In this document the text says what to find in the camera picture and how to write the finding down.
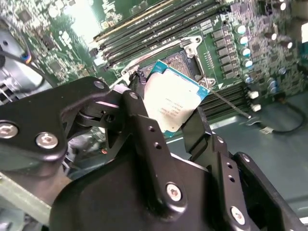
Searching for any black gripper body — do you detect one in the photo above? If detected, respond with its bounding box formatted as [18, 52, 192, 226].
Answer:
[49, 154, 231, 231]

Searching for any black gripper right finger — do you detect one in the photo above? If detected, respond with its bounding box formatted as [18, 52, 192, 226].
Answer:
[181, 105, 308, 231]

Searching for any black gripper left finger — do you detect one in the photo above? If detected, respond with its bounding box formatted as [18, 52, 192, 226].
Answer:
[0, 70, 190, 218]

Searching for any metal locking lever wire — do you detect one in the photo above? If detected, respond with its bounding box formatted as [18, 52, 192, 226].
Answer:
[209, 88, 253, 119]

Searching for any silver CPU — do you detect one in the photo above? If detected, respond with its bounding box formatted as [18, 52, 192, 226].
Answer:
[143, 59, 210, 139]

